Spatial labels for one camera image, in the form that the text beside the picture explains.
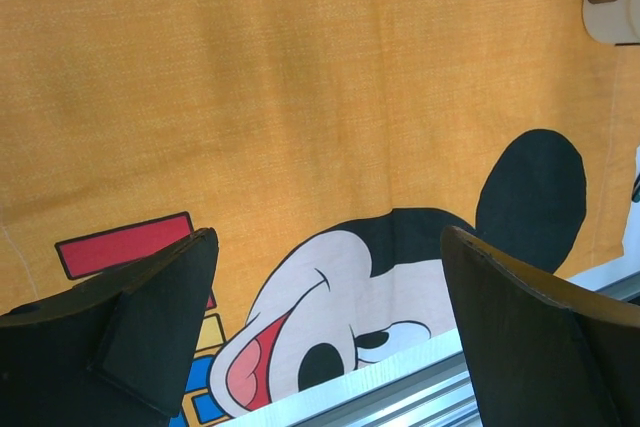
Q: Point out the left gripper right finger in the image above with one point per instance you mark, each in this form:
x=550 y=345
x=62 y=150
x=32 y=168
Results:
x=540 y=351

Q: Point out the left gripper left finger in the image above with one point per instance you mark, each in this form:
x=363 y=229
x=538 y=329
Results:
x=114 y=350

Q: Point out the orange cartoon mouse placemat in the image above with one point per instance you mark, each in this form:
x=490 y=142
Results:
x=328 y=143

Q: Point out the metal cup with beige sleeve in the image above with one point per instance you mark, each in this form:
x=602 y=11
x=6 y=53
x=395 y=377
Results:
x=614 y=22

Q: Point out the aluminium frame rail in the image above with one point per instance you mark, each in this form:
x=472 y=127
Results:
x=428 y=385

